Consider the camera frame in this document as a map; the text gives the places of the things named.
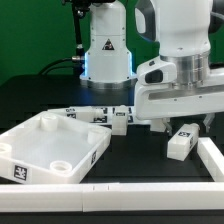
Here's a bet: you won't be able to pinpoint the white front fence bar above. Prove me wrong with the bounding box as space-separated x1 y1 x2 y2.
0 182 224 212

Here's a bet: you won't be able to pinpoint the white fence bar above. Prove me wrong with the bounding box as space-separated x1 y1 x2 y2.
0 182 224 212
197 137 224 182

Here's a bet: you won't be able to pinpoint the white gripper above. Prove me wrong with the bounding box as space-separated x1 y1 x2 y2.
134 57 224 136

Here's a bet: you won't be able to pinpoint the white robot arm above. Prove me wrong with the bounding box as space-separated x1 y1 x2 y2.
80 0 224 131

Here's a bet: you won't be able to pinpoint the white desk top tray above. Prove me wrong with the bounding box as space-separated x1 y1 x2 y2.
0 112 111 184

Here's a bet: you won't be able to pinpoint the white right fence bar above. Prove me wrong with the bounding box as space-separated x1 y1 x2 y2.
197 137 224 182

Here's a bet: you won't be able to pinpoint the black cable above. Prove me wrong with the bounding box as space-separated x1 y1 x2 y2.
37 55 85 76

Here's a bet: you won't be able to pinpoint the white marker sheet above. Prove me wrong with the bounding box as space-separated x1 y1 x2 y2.
68 105 154 126

